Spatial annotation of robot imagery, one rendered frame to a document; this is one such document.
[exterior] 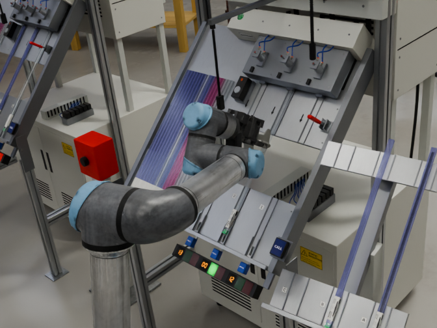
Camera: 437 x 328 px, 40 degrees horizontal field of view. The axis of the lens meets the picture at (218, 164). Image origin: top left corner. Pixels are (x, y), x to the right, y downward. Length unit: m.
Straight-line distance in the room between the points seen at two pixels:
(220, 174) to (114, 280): 0.34
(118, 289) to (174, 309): 1.40
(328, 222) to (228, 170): 0.73
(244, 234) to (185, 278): 1.11
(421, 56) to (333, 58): 0.42
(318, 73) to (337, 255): 0.59
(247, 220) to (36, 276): 1.56
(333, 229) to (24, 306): 1.54
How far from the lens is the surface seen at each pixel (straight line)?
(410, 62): 2.09
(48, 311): 2.92
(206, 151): 1.58
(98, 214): 1.27
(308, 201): 1.76
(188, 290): 2.83
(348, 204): 2.20
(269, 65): 1.93
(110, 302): 1.37
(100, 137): 2.50
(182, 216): 1.25
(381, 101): 1.90
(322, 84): 1.80
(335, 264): 2.04
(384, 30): 1.83
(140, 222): 1.22
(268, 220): 1.78
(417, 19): 2.07
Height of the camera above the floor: 1.81
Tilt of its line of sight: 28 degrees down
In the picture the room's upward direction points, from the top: 6 degrees counter-clockwise
